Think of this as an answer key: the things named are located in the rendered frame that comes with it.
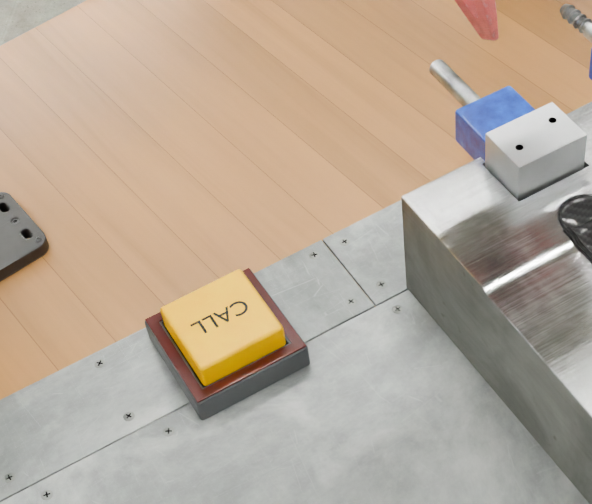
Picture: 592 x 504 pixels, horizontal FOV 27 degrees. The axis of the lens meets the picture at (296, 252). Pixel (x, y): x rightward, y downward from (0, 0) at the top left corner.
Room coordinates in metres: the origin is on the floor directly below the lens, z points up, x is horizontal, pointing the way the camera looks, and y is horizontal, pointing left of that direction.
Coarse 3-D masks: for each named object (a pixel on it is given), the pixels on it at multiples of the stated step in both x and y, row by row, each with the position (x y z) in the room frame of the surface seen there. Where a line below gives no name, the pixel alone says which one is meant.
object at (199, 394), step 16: (256, 288) 0.53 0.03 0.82; (272, 304) 0.51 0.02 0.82; (160, 320) 0.52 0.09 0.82; (160, 336) 0.50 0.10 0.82; (288, 336) 0.49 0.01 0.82; (176, 352) 0.49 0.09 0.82; (288, 352) 0.47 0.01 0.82; (176, 368) 0.48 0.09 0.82; (256, 368) 0.47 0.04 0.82; (192, 384) 0.46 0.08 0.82; (224, 384) 0.46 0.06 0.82
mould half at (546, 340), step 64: (448, 192) 0.52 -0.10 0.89; (576, 192) 0.51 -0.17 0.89; (448, 256) 0.48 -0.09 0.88; (512, 256) 0.47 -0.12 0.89; (576, 256) 0.46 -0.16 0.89; (448, 320) 0.48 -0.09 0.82; (512, 320) 0.42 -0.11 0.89; (576, 320) 0.42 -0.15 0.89; (512, 384) 0.42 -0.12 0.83; (576, 384) 0.38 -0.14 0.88; (576, 448) 0.36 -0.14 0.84
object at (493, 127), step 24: (432, 72) 0.64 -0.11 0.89; (456, 96) 0.61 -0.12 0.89; (504, 96) 0.59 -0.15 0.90; (456, 120) 0.58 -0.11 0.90; (480, 120) 0.57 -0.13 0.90; (504, 120) 0.57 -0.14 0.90; (528, 120) 0.55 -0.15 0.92; (552, 120) 0.55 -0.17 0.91; (480, 144) 0.55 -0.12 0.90; (504, 144) 0.53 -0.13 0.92; (528, 144) 0.53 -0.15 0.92; (552, 144) 0.53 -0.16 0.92; (576, 144) 0.53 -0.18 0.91; (504, 168) 0.52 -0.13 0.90; (528, 168) 0.51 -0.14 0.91; (552, 168) 0.52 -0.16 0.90; (576, 168) 0.53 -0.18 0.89; (528, 192) 0.51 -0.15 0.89
